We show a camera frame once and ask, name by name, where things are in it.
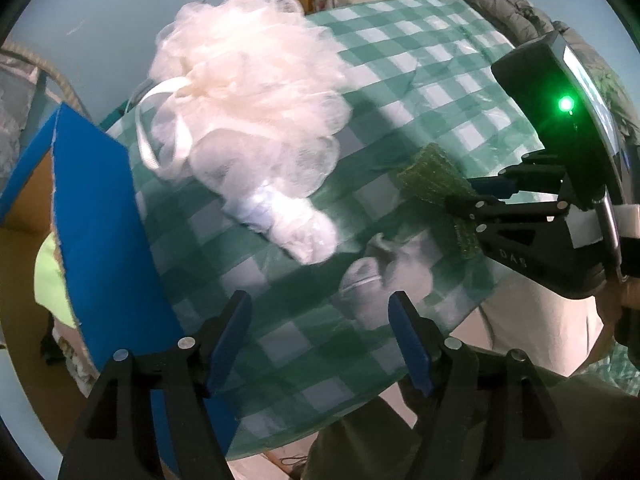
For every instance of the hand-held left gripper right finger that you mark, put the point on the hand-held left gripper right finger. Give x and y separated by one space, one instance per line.
412 345

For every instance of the olive trousers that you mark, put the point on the olive trousers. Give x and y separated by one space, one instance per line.
360 450

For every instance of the green checked blanket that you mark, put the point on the green checked blanket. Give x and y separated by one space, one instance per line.
400 85

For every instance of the light green cloth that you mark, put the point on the light green cloth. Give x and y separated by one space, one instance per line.
47 280

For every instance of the green scouring pad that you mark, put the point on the green scouring pad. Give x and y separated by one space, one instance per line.
430 175

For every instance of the grey sock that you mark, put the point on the grey sock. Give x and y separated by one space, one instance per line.
410 270
365 300

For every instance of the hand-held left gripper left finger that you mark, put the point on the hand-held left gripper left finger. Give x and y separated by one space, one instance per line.
227 345

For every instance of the white mesh bath pouf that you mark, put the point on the white mesh bath pouf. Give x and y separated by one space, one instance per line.
240 85

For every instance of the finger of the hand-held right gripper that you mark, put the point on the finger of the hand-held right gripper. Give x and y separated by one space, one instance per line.
492 187
500 212

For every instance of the blue cardboard box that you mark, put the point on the blue cardboard box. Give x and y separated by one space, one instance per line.
100 210

